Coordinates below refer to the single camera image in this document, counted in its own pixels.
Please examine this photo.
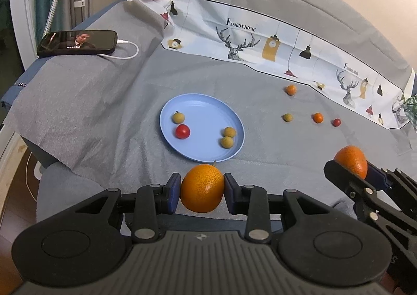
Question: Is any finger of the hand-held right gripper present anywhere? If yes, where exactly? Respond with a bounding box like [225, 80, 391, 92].
[323, 160, 417, 250]
[366, 160, 417, 214]

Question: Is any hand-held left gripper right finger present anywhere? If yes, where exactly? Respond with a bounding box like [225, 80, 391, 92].
[224, 173, 355, 243]

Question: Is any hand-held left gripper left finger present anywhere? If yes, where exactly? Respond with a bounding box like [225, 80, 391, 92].
[49, 173, 182, 243]

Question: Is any blue plate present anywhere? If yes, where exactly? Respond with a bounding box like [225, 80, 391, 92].
[159, 93, 246, 163]

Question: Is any green checked cloth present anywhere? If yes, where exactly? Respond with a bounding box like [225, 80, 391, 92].
[399, 93, 417, 133]

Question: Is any grey cloth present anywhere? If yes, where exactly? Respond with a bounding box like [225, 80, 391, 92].
[15, 0, 417, 227]

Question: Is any white round floor object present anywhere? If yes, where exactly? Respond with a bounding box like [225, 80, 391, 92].
[26, 152, 49, 199]

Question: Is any white deer printed cloth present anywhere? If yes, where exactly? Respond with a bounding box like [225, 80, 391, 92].
[126, 0, 416, 129]

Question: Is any black smartphone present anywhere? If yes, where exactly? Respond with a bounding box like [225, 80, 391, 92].
[36, 30, 117, 58]

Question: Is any white charging cable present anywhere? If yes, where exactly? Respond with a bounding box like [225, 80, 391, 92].
[98, 39, 139, 60]

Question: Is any white door frame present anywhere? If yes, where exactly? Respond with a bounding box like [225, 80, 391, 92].
[8, 0, 40, 68]

